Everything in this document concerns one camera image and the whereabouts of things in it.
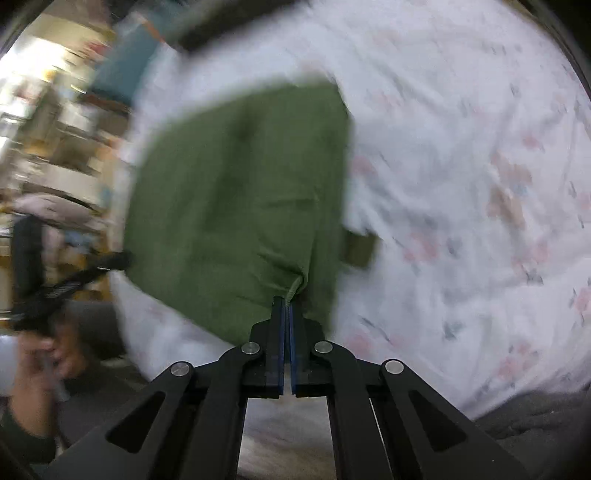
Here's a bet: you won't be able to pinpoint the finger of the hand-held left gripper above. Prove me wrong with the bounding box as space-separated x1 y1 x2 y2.
44 250 136 306

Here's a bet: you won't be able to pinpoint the pink cloth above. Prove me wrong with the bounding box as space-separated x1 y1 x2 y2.
13 191 109 232

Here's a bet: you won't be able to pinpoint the grey blanket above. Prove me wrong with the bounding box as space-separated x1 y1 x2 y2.
475 390 591 464

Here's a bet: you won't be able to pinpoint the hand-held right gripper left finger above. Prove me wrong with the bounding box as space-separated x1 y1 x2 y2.
46 298 287 480

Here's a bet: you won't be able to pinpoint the grey cloth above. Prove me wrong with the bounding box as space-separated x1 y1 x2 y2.
58 300 155 446

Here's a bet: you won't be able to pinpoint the white floral bed sheet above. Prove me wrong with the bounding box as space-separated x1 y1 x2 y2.
111 0 591 480

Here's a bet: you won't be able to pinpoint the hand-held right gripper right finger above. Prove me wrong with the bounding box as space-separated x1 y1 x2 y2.
287 307 527 480

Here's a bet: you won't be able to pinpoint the person's left hand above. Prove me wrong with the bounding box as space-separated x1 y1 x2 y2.
10 322 92 433

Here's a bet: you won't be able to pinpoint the green pants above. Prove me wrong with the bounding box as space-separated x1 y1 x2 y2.
122 78 382 344

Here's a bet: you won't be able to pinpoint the person's left forearm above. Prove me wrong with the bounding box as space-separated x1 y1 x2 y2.
0 405 59 466

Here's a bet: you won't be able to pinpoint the cluttered shelf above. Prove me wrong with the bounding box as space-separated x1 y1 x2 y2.
0 14 137 222

